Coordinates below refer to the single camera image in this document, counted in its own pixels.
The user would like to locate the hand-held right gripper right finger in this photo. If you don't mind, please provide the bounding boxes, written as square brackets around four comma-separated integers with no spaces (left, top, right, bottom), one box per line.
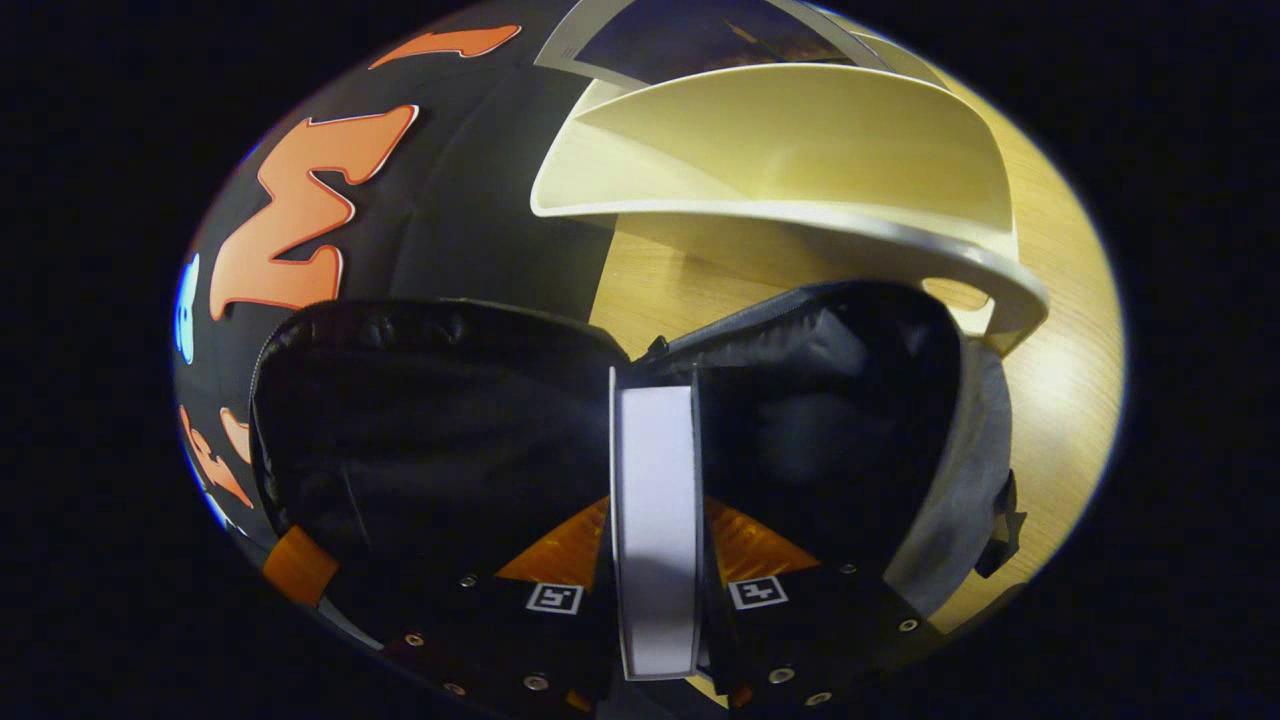
[700,497,946,713]

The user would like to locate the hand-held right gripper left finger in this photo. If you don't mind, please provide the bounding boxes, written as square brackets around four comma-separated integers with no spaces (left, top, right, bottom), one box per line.
[375,497,621,719]

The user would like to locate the grey portrait cover book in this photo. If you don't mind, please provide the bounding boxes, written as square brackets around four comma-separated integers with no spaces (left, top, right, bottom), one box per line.
[608,368,707,682]

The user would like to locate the grey schoolbag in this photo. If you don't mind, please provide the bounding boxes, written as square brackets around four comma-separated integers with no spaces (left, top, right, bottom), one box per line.
[250,280,1029,641]

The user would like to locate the white bookshelf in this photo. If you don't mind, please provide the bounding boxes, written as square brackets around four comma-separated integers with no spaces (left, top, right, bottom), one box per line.
[530,62,1049,356]

